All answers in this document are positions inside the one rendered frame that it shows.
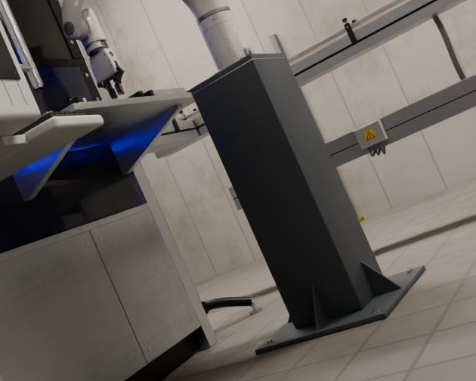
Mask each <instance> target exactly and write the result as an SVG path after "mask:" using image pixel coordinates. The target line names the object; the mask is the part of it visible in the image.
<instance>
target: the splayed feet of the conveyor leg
mask: <svg viewBox="0 0 476 381"><path fill-rule="evenodd" d="M201 303H202V306H203V308H204V310H205V312H206V314H208V313H209V310H212V309H215V308H223V307H238V306H251V307H252V308H253V310H251V311H250V312H249V314H250V315H252V314H256V313H258V312H260V311H261V310H262V308H261V307H258V308H256V307H255V303H254V302H253V301H252V297H251V296H243V297H223V298H217V299H211V300H209V301H203V300H202V301H201Z"/></svg>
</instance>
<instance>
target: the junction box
mask: <svg viewBox="0 0 476 381"><path fill-rule="evenodd" d="M354 134H355V136H356V138H357V140H358V143H359V145H360V147H361V150H364V149H366V148H368V147H371V146H373V145H374V144H377V143H379V142H381V141H384V140H386V139H388V138H389V137H388V133H387V132H386V130H385V127H384V125H383V123H382V120H381V119H379V120H377V121H375V122H372V123H370V124H369V125H365V126H364V127H362V128H360V129H358V130H355V131H354Z"/></svg>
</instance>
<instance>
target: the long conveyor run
mask: <svg viewBox="0 0 476 381"><path fill-rule="evenodd" d="M465 1H467V0H394V1H392V2H390V3H389V4H387V5H385V6H383V7H382V8H380V9H378V10H376V11H374V12H372V13H371V14H369V15H367V16H365V17H363V18H362V19H360V20H358V21H356V20H352V24H351V25H350V24H349V23H347V18H344V19H342V22H343V23H345V25H344V27H345V28H344V29H341V30H340V31H338V32H336V33H334V34H333V35H331V36H329V37H327V38H326V39H324V40H322V41H320V42H318V43H317V44H315V45H313V46H311V47H309V48H307V49H306V50H304V51H302V52H300V53H299V54H297V55H295V56H293V57H291V58H289V59H288V62H289V65H290V67H291V69H292V72H293V74H294V76H295V79H296V81H297V83H298V86H299V88H300V87H302V86H304V85H307V84H308V83H309V82H312V81H314V80H315V79H318V78H320V77H321V76H324V75H325V74H327V73H329V72H331V71H333V70H335V69H337V68H339V67H341V66H342V65H344V64H346V63H348V62H350V61H352V60H354V59H356V58H358V57H359V56H361V55H363V54H365V53H367V52H369V51H371V50H373V49H374V48H377V47H379V46H380V45H383V44H385V43H386V42H389V41H391V40H392V39H394V38H396V37H398V36H400V35H402V34H404V33H406V32H407V31H409V30H411V29H413V28H415V27H417V26H419V25H421V24H423V23H424V22H426V21H428V20H430V19H432V18H433V17H434V16H436V15H437V16H438V15H440V14H442V13H443V12H445V11H448V10H449V9H451V8H454V7H456V6H457V5H459V4H461V3H463V2H465ZM179 113H180V114H181V115H182V116H184V117H185V119H181V120H178V121H177V122H179V121H184V120H189V119H192V121H193V124H194V125H195V127H196V130H197V132H198V134H199V137H197V138H194V139H193V140H192V141H189V142H187V143H186V144H183V145H181V146H180V147H173V148H170V149H166V150H160V151H156V152H154V153H155V154H156V158H157V159H159V158H162V157H165V156H171V155H172V154H174V153H177V152H178V151H179V150H182V149H184V148H185V147H188V146H190V145H191V144H194V143H195V142H197V141H199V140H201V139H203V138H205V137H207V136H209V135H210V134H209V131H208V129H207V128H206V124H205V123H204V121H203V118H202V116H201V114H200V111H199V109H198V110H197V109H196V108H195V109H193V112H192V113H190V114H189V115H187V116H185V114H183V110H180V112H179Z"/></svg>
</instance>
